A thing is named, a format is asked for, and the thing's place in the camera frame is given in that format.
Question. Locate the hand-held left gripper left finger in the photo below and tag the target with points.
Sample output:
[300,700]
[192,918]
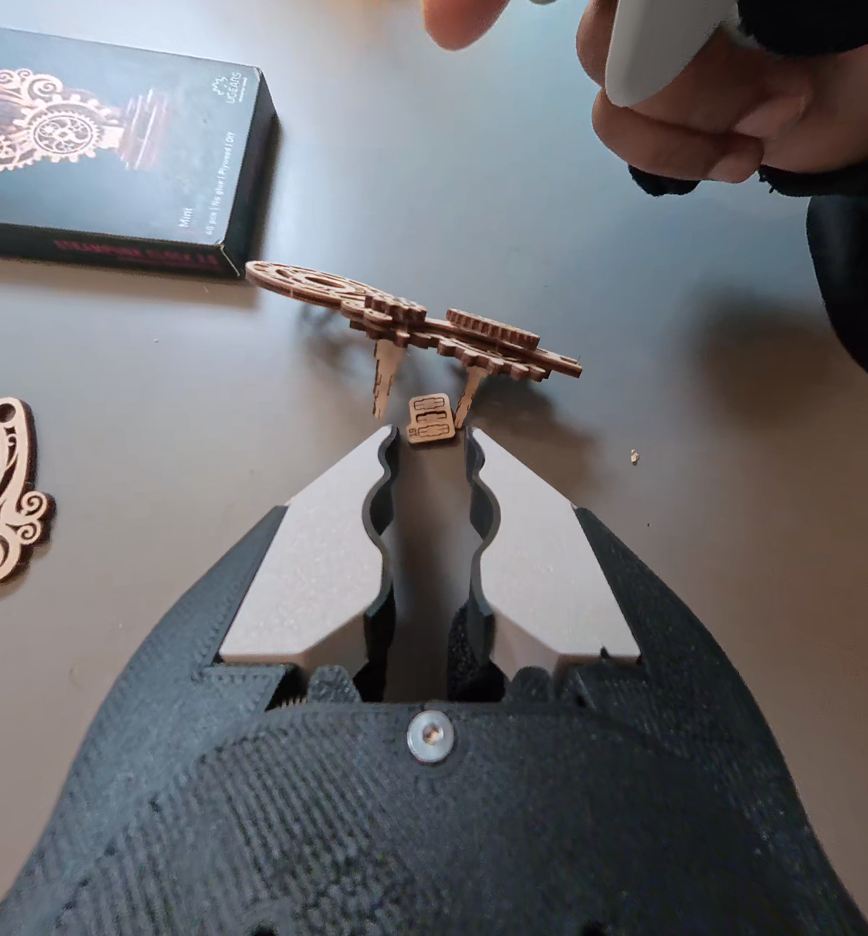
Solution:
[309,578]

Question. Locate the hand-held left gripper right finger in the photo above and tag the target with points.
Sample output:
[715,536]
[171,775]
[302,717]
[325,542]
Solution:
[551,578]

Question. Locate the small square wooden piece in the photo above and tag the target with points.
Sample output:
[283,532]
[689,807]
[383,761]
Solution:
[432,420]

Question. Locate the wooden gear assembly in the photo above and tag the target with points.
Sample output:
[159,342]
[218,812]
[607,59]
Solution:
[405,322]

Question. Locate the person's right forearm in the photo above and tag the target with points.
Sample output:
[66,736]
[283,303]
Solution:
[865,292]

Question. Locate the grey desk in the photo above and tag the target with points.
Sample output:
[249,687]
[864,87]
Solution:
[624,365]

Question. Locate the person's right hand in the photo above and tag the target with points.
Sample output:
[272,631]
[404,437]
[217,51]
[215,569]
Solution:
[770,117]

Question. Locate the ornate wooden paddle piece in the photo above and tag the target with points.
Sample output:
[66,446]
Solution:
[2,475]

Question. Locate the black puzzle box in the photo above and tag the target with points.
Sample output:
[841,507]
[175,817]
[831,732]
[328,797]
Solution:
[149,146]

